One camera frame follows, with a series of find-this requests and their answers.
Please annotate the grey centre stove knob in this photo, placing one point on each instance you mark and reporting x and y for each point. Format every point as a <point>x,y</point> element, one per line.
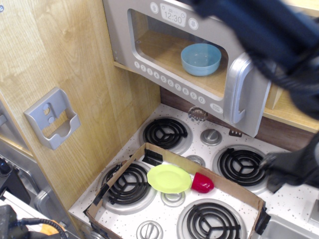
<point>173,199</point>

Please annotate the green plastic plate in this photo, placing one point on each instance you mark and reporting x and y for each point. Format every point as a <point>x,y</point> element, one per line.
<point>169,179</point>

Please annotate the back right stove burner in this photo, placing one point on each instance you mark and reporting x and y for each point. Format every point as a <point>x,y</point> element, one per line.
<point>240,164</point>

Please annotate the hanging small spatula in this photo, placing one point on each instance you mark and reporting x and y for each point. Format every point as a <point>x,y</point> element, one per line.
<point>235,133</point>

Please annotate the steel sink basin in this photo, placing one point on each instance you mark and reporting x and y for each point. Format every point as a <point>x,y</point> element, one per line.
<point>278,228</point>

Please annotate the brown cardboard frame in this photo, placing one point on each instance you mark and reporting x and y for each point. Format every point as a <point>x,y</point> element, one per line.
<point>112,226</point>

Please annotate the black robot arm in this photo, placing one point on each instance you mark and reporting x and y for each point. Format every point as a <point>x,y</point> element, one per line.
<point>284,46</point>

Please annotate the back left stove burner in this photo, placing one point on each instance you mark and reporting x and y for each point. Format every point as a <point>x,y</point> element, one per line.
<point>168,133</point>

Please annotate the grey middle stove knob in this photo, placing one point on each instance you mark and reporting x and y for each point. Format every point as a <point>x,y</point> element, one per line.
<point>197,159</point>

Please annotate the front right stove burner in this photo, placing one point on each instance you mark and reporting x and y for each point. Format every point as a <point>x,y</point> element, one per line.
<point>210,219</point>

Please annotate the grey front stove knob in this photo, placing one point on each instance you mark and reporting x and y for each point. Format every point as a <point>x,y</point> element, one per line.
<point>149,230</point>

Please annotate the grey stove knob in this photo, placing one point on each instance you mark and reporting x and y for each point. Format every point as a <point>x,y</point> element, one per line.
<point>173,199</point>
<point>197,159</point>
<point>211,137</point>
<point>149,230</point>

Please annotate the blue plastic bowl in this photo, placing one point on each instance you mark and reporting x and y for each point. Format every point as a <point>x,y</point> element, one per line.
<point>200,59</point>

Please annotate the grey wall phone holder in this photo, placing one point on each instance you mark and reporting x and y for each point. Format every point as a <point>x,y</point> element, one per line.
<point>46,111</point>

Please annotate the orange object bottom left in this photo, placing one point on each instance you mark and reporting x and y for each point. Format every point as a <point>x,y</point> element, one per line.
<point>48,230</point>

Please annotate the grey oven door handle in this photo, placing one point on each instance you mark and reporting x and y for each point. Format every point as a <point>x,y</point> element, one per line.
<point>40,203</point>

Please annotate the red plastic cup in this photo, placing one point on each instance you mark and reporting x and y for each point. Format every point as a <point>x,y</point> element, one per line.
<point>202,184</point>

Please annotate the front left stove burner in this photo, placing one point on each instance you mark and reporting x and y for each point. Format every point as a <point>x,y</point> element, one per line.
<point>131,193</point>

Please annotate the stove burner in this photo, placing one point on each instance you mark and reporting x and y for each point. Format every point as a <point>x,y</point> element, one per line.
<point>210,219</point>
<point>168,133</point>
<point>240,164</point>
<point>131,193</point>

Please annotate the grey back stove knob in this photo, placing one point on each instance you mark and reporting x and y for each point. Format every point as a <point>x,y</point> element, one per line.
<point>211,137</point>

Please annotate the hanging silver strainer spoon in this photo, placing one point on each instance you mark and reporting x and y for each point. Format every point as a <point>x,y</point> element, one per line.
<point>197,114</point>

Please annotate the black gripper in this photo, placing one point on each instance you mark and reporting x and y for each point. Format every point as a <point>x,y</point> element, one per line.
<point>293,168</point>

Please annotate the grey toy microwave door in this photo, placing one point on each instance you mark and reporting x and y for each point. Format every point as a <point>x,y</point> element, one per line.
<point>148,36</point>

